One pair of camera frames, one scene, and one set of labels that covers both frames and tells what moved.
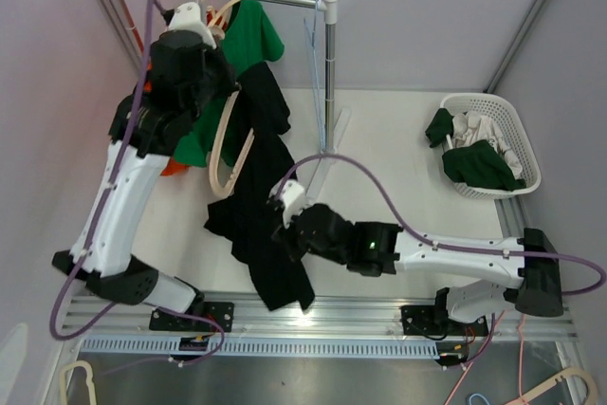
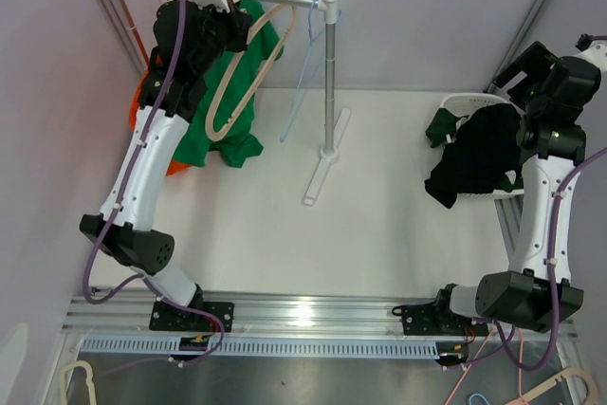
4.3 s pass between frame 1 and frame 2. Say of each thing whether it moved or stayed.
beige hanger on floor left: stayed
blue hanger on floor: stayed
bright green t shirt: stayed
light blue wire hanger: moved
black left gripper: moved
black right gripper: moved
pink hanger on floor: stayed
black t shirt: moved
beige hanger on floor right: stayed
